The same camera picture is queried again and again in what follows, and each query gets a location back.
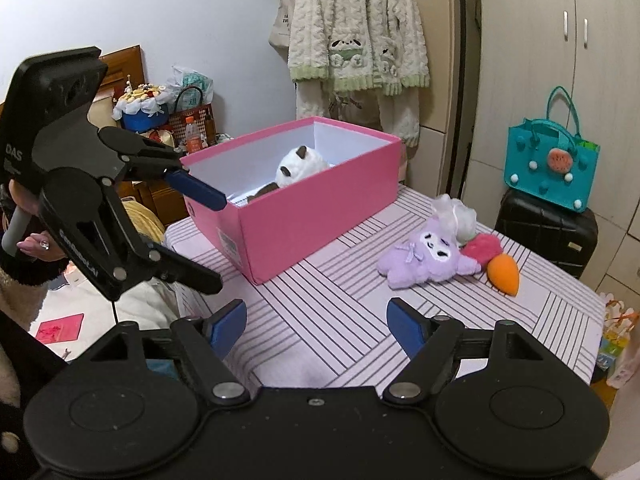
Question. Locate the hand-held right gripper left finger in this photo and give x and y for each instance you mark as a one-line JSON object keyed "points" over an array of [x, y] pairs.
{"points": [[225, 327]]}

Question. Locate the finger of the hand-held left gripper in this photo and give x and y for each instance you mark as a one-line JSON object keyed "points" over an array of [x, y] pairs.
{"points": [[200, 194], [200, 280]]}

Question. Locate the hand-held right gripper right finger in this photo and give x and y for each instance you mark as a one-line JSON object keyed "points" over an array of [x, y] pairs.
{"points": [[406, 327]]}

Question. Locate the purple bunny plush toy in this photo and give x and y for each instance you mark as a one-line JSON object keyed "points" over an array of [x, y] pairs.
{"points": [[430, 255]]}

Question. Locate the pink cardboard box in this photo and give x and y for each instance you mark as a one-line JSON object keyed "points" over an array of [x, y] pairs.
{"points": [[300, 220]]}

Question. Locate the white panda plush toy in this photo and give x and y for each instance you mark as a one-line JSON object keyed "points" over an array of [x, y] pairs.
{"points": [[305, 165]]}

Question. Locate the orange carrot-shaped sponge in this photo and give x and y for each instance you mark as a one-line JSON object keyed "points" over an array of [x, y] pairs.
{"points": [[502, 275]]}

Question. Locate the pink fluffy puff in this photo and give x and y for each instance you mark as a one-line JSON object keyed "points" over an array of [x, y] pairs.
{"points": [[485, 249]]}

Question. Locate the white mesh bath puff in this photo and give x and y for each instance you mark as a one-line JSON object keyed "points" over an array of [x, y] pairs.
{"points": [[462, 220]]}

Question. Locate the person's left forearm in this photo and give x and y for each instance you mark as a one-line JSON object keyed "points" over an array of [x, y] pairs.
{"points": [[20, 290]]}

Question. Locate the person's left hand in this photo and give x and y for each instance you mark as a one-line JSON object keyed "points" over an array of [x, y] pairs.
{"points": [[42, 250]]}

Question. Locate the wooden nightstand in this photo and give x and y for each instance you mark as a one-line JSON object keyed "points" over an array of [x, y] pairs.
{"points": [[150, 195]]}

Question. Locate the orange drink bottle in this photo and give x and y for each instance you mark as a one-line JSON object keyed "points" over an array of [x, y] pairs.
{"points": [[194, 137]]}

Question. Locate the yellow cushion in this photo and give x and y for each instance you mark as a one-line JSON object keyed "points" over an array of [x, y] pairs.
{"points": [[142, 220]]}

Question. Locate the white bedsheet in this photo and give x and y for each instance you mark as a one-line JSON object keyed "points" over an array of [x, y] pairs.
{"points": [[140, 310]]}

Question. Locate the striped white tablecloth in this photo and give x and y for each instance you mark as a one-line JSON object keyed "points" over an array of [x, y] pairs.
{"points": [[350, 280]]}

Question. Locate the brown checked basket bag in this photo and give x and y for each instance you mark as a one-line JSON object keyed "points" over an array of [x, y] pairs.
{"points": [[177, 120]]}

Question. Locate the wooden headboard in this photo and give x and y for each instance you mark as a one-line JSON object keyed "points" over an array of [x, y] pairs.
{"points": [[125, 67]]}

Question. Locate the blue wrapped flower bouquet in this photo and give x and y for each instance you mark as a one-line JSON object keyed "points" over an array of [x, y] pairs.
{"points": [[140, 110]]}

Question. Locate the white plastic bag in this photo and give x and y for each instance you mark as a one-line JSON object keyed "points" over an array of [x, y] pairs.
{"points": [[197, 82]]}

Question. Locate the pink paper card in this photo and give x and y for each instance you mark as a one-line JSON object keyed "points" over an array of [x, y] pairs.
{"points": [[60, 327]]}

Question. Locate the black suitcase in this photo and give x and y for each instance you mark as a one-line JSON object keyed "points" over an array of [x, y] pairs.
{"points": [[545, 230]]}

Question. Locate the beige canvas tote bag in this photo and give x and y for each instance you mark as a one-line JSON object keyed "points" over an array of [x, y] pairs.
{"points": [[280, 30]]}

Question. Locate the teal felt tote bag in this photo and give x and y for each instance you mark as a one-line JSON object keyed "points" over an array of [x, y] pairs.
{"points": [[530, 170]]}

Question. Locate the colourful gift bag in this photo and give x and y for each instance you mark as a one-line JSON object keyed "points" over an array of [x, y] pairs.
{"points": [[612, 355]]}

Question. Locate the person's black jacket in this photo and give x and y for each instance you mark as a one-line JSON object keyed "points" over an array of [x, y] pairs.
{"points": [[20, 385]]}

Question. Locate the white fluffy pajama jacket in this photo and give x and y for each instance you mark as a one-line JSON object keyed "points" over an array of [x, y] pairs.
{"points": [[325, 25]]}

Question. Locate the white fluffy pajama pants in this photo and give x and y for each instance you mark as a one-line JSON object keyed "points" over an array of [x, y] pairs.
{"points": [[400, 115]]}

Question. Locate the beige wardrobe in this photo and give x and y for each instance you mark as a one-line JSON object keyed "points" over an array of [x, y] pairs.
{"points": [[525, 60]]}

